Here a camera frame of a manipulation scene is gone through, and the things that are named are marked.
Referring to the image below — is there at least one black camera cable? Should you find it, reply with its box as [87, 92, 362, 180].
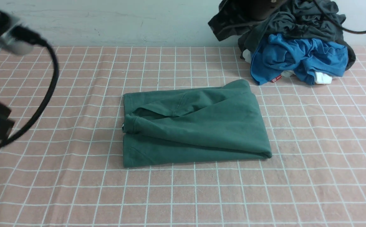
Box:
[0, 27, 60, 155]

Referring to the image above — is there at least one blue crumpled garment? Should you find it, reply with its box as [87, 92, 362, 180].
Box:
[250, 34, 349, 85]

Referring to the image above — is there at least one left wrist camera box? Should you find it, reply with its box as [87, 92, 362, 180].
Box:
[0, 10, 33, 55]

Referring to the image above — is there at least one pink checkered tablecloth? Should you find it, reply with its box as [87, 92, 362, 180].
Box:
[0, 47, 366, 227]

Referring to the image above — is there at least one dark grey crumpled garment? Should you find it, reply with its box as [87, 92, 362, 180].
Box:
[208, 0, 356, 70]

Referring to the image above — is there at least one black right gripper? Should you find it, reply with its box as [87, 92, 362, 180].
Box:
[232, 0, 287, 21]

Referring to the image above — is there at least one green long-sleeved shirt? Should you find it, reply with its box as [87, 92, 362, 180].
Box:
[122, 79, 272, 168]

